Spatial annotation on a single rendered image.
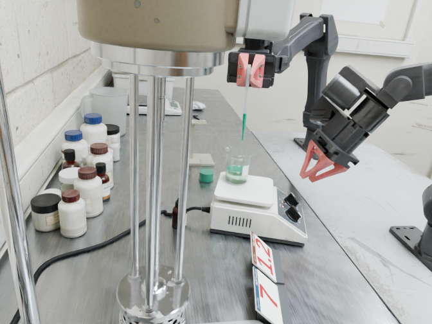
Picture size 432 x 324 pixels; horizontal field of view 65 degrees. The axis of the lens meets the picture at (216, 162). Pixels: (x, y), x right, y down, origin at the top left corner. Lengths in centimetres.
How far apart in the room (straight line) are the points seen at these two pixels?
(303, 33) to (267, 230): 54
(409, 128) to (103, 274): 249
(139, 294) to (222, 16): 24
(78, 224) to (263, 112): 173
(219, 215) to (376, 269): 31
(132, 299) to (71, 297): 27
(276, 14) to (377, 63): 231
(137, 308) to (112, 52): 21
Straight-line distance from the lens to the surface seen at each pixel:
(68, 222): 69
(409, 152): 290
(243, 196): 68
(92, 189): 74
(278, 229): 70
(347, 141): 71
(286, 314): 58
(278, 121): 231
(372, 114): 70
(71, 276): 63
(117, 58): 21
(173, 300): 33
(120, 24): 20
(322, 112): 77
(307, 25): 102
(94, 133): 99
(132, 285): 35
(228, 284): 61
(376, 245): 81
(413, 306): 69
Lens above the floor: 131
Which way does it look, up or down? 23 degrees down
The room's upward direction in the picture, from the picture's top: 6 degrees clockwise
